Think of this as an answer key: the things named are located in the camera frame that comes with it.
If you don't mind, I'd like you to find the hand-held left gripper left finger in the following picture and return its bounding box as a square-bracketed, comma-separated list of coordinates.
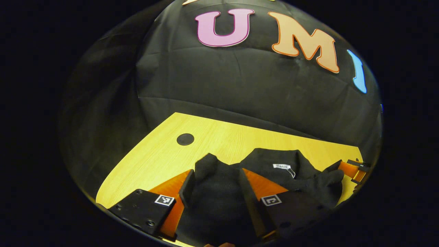
[108, 169, 196, 240]

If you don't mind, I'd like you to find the black buttoned cardigan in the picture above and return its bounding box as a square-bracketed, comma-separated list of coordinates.
[177, 148, 344, 247]

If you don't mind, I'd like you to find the black backdrop cloth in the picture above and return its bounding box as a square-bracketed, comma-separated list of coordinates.
[60, 0, 383, 192]

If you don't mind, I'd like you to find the black round table grommet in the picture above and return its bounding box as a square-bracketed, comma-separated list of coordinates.
[177, 133, 195, 146]

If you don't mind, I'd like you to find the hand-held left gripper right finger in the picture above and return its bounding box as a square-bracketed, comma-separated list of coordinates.
[239, 167, 330, 239]

